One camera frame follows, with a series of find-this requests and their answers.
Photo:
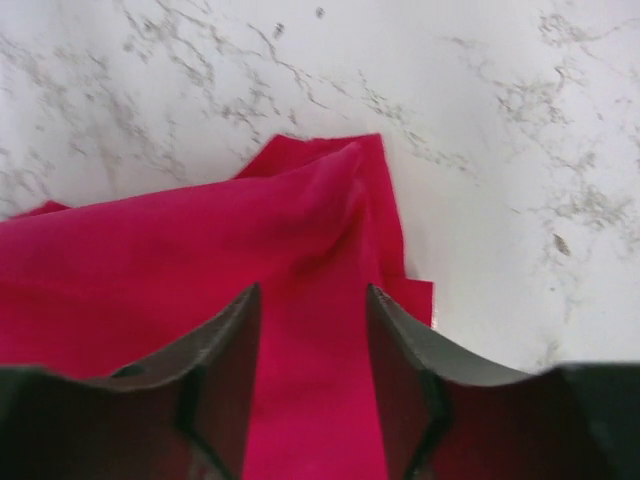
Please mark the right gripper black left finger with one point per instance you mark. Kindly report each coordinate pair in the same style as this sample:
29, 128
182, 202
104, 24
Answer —
181, 412

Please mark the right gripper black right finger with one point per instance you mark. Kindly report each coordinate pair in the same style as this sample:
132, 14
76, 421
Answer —
448, 413

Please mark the red t-shirt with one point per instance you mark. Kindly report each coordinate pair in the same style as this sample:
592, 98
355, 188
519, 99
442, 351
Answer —
86, 291

